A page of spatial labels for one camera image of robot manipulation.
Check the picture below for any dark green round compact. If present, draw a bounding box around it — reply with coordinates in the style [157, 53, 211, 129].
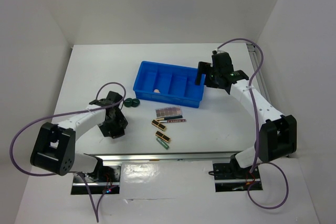
[123, 98, 133, 108]

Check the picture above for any black gold lipstick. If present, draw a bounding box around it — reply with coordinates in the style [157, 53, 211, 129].
[155, 131, 171, 143]
[151, 120, 166, 132]

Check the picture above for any green mascara tube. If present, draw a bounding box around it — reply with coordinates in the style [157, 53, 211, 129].
[156, 137, 170, 150]

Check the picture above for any eyeshadow palette clear case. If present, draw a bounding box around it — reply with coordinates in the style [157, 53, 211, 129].
[155, 106, 182, 118]

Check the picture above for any red lip gloss tube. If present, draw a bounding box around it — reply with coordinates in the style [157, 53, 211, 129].
[159, 119, 186, 123]

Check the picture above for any black gold eyeliner pencil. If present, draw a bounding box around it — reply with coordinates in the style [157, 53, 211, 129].
[156, 115, 183, 121]

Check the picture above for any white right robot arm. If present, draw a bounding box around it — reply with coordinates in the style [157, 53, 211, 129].
[195, 52, 297, 178]

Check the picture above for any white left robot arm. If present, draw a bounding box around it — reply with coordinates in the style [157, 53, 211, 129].
[30, 61, 211, 182]

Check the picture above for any blue plastic organizer bin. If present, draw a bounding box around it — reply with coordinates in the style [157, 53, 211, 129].
[133, 61, 205, 108]

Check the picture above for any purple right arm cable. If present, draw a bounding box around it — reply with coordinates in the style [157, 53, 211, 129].
[215, 38, 290, 210]

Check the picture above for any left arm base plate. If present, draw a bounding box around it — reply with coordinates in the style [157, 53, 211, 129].
[70, 164, 121, 195]

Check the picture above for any metal rail front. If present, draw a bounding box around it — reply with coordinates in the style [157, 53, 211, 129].
[94, 152, 236, 162]

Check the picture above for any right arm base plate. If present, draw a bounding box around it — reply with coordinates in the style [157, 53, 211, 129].
[208, 163, 263, 193]

